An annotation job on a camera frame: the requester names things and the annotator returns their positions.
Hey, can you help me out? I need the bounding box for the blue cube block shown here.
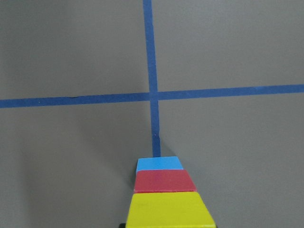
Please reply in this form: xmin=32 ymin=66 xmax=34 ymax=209
xmin=136 ymin=156 xmax=183 ymax=172

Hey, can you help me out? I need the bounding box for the red cube block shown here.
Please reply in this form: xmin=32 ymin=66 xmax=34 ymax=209
xmin=133 ymin=170 xmax=197 ymax=193

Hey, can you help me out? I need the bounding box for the yellow cube block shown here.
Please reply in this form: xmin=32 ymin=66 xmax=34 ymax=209
xmin=126 ymin=191 xmax=217 ymax=228

